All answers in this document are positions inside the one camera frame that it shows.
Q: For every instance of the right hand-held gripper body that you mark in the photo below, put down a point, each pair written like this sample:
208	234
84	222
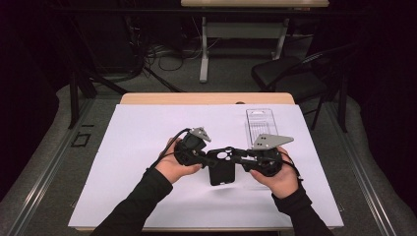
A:
268	157

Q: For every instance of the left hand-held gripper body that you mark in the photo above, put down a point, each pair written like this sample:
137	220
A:
190	147

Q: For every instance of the black phone case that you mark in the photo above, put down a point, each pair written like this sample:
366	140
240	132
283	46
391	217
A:
222	173

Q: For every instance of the clear plastic storage bin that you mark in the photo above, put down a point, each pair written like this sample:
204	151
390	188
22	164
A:
262	124

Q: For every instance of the person's left hand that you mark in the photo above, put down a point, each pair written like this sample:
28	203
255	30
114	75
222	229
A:
170	167

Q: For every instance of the person's right hand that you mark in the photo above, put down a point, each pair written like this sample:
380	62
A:
282	183

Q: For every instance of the white table cover sheet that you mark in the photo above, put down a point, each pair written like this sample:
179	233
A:
147	124

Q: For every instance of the dark round table grommet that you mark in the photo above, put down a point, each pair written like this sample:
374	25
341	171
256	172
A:
240	102

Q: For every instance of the wooden table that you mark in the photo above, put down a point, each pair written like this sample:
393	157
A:
196	98

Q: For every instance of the black folding chair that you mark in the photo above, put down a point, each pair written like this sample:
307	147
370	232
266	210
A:
288	78

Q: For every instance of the black metal stand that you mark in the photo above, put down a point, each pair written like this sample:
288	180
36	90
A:
73	98

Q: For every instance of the light desk with white legs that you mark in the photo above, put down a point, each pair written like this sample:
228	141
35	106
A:
246	3

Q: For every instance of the metal floor rail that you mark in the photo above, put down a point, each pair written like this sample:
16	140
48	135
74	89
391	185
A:
359	170
49	170

